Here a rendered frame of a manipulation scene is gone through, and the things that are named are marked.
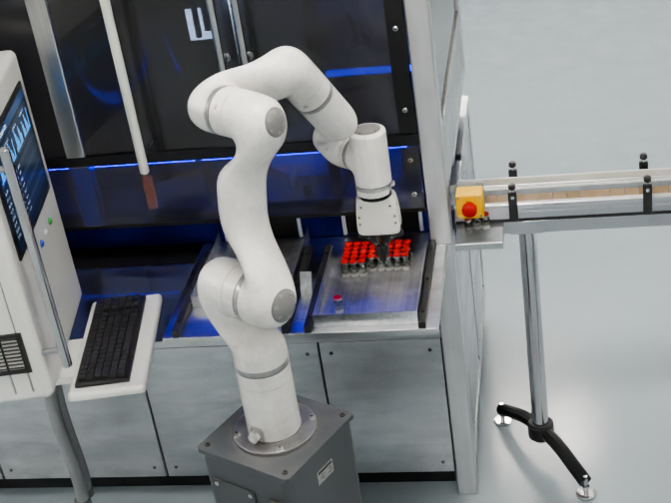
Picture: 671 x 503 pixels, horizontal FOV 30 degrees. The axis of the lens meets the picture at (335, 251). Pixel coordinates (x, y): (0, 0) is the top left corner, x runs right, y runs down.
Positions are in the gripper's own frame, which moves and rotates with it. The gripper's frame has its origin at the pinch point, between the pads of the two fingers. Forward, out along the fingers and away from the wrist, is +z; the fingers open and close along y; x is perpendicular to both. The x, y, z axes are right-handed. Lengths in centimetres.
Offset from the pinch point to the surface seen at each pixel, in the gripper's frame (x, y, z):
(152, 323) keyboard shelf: -18, 68, 30
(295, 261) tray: -34, 30, 22
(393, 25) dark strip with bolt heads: -40, -3, -41
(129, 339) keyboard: -7, 71, 27
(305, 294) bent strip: -15.8, 24.4, 21.2
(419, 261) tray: -30.8, -4.2, 21.9
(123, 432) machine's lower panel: -39, 95, 83
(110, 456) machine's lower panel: -39, 101, 93
